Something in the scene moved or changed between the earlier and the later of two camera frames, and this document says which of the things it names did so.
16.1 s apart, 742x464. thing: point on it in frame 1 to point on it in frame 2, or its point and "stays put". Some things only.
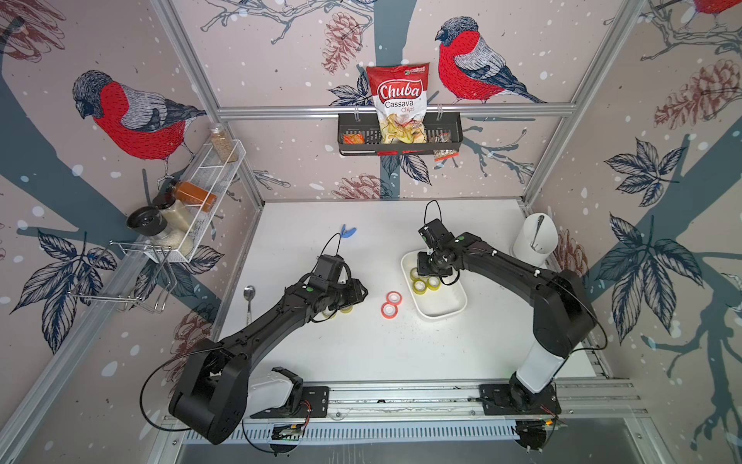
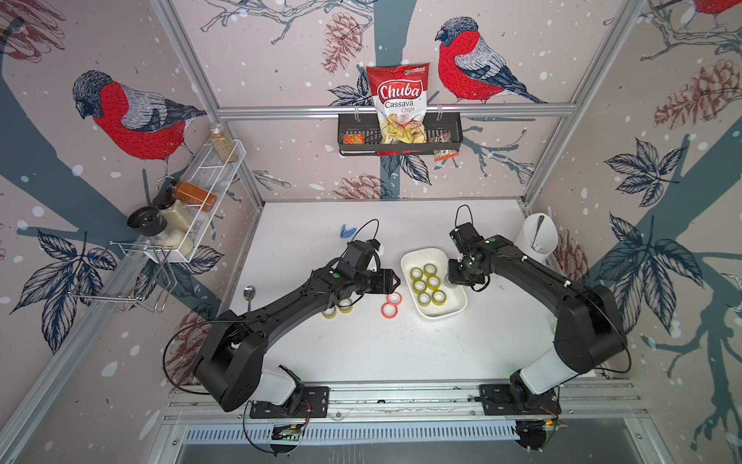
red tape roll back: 394,298 stays put
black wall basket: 357,135 stays put
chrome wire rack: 129,274 stays put
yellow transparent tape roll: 330,314 to 424,299
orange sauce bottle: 190,194 stays put
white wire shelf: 198,199 stays put
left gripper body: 343,295 to 378,281
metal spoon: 248,294 stays put
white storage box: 446,302 stays put
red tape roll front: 388,310 stays put
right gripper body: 429,266 to 459,273
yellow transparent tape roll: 434,283 to 416,274
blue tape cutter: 346,234 stays put
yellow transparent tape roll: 419,286 to 433,282
